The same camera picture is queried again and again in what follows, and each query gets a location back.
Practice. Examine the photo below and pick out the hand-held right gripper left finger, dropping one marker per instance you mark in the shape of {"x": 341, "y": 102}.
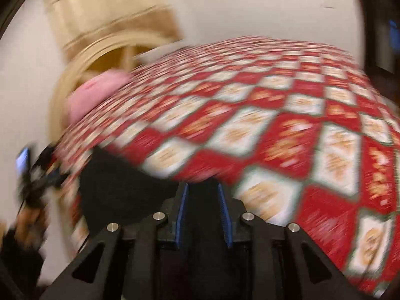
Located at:
{"x": 181, "y": 215}

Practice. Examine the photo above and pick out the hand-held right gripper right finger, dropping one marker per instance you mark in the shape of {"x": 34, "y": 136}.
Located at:
{"x": 225, "y": 217}

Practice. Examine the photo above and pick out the black pants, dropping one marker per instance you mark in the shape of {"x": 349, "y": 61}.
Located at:
{"x": 125, "y": 181}

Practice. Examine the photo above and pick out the person's left forearm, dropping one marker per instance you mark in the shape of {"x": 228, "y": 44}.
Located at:
{"x": 18, "y": 262}

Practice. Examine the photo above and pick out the person's left hand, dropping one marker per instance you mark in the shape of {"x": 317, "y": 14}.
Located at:
{"x": 29, "y": 225}

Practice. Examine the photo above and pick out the red checked bear bed sheet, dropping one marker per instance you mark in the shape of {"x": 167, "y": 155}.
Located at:
{"x": 265, "y": 125}

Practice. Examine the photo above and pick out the pink pillow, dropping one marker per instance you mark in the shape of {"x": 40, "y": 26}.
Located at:
{"x": 93, "y": 97}

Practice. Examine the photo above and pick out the cream wooden headboard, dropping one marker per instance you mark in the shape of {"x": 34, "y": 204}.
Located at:
{"x": 78, "y": 62}

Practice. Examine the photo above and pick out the beige patterned curtain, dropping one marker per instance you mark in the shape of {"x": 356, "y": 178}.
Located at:
{"x": 106, "y": 9}

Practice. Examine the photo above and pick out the dark door frame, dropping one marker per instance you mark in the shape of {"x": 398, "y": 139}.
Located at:
{"x": 379, "y": 22}

